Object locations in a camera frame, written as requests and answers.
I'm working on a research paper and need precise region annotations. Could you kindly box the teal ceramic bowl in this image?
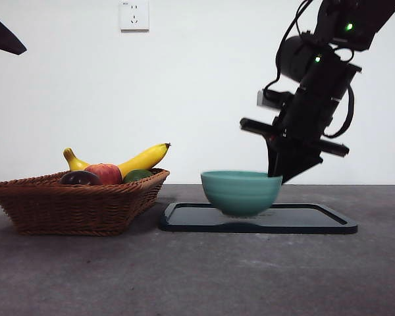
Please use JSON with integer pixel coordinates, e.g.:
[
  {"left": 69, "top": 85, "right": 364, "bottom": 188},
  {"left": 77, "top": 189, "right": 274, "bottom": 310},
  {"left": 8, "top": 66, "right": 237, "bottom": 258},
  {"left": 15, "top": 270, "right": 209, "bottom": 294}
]
[{"left": 199, "top": 170, "right": 284, "bottom": 218}]

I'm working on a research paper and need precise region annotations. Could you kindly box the dark purple plum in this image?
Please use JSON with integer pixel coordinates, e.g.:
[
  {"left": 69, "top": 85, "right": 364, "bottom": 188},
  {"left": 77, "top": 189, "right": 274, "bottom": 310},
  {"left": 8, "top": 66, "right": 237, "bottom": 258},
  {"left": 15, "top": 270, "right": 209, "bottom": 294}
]
[{"left": 59, "top": 170, "right": 103, "bottom": 186}]

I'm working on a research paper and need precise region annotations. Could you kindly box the dark rectangular tray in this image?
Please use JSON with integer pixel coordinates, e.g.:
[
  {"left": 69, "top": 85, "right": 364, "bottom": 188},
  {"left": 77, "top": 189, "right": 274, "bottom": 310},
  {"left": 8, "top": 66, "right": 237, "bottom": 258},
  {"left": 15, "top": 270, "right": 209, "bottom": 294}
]
[{"left": 158, "top": 201, "right": 359, "bottom": 235}]

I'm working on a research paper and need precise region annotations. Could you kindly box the yellow banana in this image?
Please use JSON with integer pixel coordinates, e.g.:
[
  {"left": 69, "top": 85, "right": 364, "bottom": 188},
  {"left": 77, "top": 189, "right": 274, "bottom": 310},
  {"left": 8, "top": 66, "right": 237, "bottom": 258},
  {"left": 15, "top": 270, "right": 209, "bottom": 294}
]
[{"left": 63, "top": 142, "right": 172, "bottom": 180}]

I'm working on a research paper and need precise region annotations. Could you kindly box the green avocado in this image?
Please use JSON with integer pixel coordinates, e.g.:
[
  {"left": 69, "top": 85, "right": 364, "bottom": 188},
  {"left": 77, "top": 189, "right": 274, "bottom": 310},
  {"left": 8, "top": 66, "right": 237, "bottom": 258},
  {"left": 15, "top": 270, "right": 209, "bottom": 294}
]
[{"left": 122, "top": 169, "right": 153, "bottom": 184}]

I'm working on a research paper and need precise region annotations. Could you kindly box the red yellow apple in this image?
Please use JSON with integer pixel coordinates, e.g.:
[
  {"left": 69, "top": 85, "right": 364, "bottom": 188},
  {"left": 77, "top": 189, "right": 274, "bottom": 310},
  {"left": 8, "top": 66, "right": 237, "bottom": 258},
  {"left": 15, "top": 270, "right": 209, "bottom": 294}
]
[{"left": 84, "top": 163, "right": 123, "bottom": 186}]

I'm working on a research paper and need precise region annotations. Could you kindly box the brown wicker basket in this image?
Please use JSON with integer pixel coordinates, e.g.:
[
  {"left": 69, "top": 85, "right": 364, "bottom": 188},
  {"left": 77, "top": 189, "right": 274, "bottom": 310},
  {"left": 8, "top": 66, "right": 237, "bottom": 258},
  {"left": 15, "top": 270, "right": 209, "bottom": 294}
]
[{"left": 0, "top": 168, "right": 171, "bottom": 237}]

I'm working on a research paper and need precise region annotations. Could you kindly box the black cable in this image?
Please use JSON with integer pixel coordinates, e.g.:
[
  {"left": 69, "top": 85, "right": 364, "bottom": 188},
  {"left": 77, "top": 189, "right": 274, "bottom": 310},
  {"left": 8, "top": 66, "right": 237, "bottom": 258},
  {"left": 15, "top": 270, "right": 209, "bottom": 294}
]
[
  {"left": 324, "top": 84, "right": 356, "bottom": 138},
  {"left": 263, "top": 0, "right": 312, "bottom": 99}
]

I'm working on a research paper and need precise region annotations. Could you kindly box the pale grey camera box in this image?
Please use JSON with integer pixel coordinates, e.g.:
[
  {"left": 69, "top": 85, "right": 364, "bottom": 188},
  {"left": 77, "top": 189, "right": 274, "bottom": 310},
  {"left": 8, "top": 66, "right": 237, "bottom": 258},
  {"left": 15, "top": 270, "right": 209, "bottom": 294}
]
[{"left": 256, "top": 90, "right": 275, "bottom": 108}]

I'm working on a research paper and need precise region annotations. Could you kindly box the white wall socket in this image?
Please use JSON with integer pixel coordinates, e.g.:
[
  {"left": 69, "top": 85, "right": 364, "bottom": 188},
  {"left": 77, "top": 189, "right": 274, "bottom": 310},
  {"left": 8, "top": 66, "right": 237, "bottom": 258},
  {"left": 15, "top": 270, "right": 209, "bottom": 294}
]
[{"left": 120, "top": 1, "right": 150, "bottom": 33}]

